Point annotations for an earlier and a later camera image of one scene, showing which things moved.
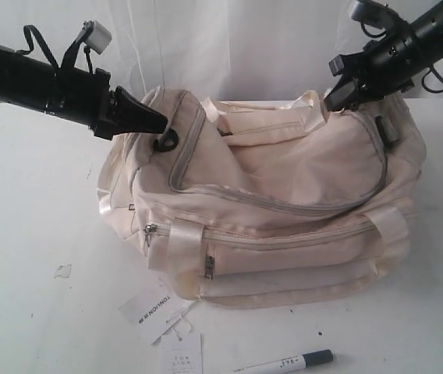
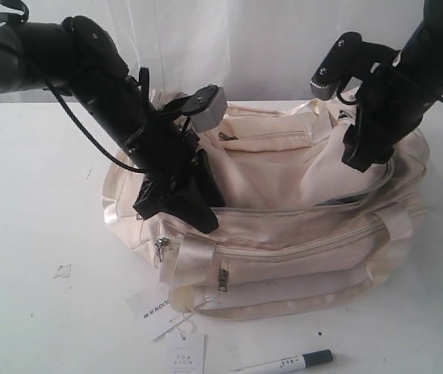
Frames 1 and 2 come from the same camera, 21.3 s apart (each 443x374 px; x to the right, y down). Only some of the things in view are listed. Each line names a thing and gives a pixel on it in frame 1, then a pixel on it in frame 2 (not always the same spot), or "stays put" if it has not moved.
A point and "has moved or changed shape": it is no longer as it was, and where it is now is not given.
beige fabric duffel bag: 253,203 has moved or changed shape
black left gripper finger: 133,115 → 192,206
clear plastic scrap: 63,271 stays put
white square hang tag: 182,354 stays put
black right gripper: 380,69 → 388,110
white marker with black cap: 291,364 stays put
